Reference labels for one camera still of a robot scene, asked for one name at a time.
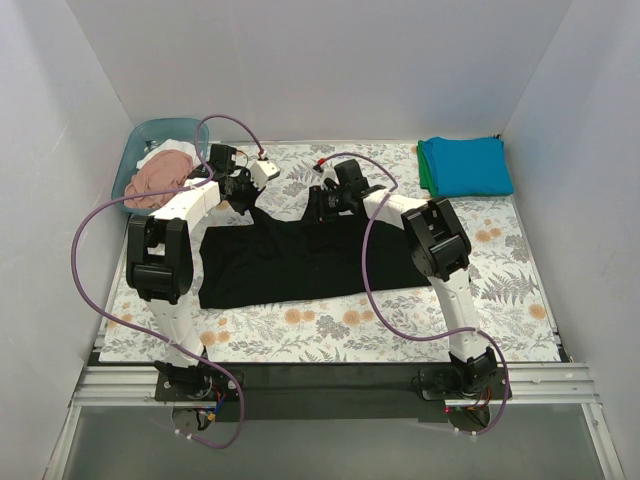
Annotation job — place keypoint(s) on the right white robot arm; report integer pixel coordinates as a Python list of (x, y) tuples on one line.
[(439, 248)]

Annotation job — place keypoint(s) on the white t shirt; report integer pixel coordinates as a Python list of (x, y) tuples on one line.
[(171, 144)]

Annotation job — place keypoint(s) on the teal plastic laundry bin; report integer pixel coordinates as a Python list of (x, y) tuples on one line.
[(149, 135)]

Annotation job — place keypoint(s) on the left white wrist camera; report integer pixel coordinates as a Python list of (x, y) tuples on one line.
[(262, 171)]

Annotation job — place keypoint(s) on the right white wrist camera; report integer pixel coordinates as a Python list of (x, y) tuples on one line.
[(326, 174)]

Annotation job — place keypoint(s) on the black t shirt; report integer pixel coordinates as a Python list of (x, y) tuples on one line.
[(272, 261)]

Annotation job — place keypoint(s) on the pink t shirt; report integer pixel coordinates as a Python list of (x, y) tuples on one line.
[(165, 170)]

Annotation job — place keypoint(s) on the aluminium frame rail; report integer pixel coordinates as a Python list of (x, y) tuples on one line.
[(533, 383)]

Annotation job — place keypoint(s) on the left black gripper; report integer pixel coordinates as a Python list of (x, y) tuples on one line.
[(245, 191)]

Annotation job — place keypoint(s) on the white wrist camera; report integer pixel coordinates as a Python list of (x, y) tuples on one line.
[(262, 171), (326, 174)]

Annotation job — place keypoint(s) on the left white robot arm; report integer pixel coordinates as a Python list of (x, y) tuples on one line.
[(160, 265)]

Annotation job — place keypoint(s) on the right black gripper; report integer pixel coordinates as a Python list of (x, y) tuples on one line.
[(320, 201)]

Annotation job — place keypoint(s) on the folded blue t shirt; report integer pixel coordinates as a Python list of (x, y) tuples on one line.
[(471, 167)]

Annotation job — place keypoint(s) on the floral patterned table mat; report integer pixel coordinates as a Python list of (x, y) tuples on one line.
[(403, 325)]

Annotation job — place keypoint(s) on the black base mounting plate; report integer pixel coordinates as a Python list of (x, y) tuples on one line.
[(325, 391)]

